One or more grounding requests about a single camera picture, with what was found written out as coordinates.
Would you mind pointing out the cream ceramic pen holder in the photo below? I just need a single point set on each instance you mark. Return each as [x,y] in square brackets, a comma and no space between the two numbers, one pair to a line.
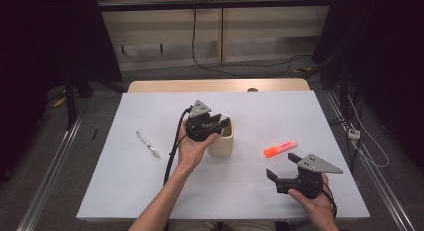
[221,147]

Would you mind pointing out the white power strip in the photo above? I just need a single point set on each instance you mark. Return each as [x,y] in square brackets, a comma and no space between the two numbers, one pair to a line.
[354,134]

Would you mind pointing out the clear plastic pen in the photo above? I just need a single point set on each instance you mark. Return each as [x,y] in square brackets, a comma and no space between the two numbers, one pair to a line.
[148,145]

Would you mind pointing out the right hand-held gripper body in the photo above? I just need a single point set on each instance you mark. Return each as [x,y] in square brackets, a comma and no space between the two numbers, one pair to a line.
[308,181]

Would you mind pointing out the orange highlighter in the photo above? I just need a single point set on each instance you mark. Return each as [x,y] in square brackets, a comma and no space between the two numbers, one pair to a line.
[280,148]

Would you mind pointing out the black curtain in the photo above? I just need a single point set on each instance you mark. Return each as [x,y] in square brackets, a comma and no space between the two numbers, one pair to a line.
[40,41]
[383,41]

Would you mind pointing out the person's left hand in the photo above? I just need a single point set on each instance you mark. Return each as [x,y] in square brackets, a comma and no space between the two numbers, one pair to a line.
[190,152]

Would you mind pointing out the wooden table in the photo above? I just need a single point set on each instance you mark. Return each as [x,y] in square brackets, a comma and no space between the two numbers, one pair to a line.
[200,85]

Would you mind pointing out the beige wall cabinet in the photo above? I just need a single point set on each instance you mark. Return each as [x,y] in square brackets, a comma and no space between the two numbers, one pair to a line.
[266,34]

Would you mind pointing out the aluminium floor rail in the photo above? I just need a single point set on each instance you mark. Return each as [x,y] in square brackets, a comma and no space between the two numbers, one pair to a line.
[50,177]
[376,177]

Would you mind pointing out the white table cover sheet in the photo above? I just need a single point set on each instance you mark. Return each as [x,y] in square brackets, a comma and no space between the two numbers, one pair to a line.
[233,191]

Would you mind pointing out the black horizontal bar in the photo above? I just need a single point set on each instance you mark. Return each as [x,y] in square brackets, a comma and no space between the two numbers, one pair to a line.
[216,4]

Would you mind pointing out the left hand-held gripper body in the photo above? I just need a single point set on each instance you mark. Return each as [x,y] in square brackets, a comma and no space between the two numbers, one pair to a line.
[198,127]

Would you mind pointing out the person's right hand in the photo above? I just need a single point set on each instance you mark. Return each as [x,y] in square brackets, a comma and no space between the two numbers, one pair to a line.
[320,207]

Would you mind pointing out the black metal stand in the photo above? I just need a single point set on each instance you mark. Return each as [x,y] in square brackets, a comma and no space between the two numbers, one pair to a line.
[70,101]

